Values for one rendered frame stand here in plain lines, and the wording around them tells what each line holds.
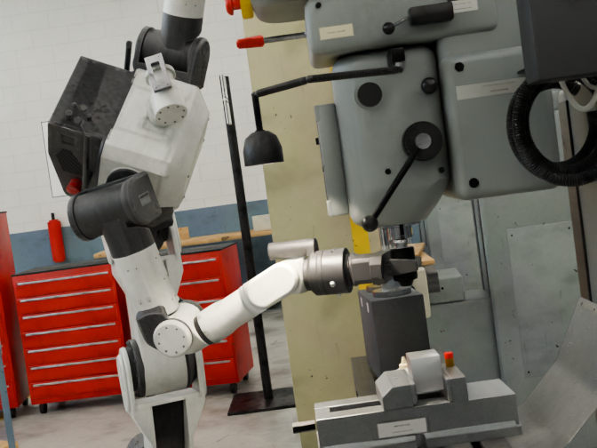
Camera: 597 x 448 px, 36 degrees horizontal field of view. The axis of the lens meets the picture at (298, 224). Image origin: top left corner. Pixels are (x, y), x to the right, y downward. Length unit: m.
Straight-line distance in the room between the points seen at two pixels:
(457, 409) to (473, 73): 0.58
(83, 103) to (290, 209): 1.63
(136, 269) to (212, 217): 8.98
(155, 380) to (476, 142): 1.01
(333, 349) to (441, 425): 1.93
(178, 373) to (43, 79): 9.15
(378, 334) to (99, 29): 9.31
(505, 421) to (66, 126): 1.03
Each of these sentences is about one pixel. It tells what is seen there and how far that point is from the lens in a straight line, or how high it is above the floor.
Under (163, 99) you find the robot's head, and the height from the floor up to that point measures 1.61.
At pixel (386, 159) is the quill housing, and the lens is 1.66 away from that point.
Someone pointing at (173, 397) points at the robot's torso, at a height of 0.93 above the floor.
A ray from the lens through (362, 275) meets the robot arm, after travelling 1.74.
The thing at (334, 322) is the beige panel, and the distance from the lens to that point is 3.52.
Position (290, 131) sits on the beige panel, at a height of 1.59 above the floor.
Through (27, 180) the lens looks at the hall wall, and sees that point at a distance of 11.25.
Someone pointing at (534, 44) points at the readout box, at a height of 1.57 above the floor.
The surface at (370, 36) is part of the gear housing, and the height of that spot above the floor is 1.65.
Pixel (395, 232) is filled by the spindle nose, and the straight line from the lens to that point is 1.74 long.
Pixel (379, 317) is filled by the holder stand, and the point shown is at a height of 1.09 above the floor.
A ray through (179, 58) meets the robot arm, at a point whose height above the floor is 1.72.
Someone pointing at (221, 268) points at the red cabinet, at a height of 0.87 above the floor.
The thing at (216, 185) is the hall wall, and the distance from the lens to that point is 10.81.
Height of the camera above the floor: 1.43
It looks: 3 degrees down
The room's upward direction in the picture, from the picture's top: 8 degrees counter-clockwise
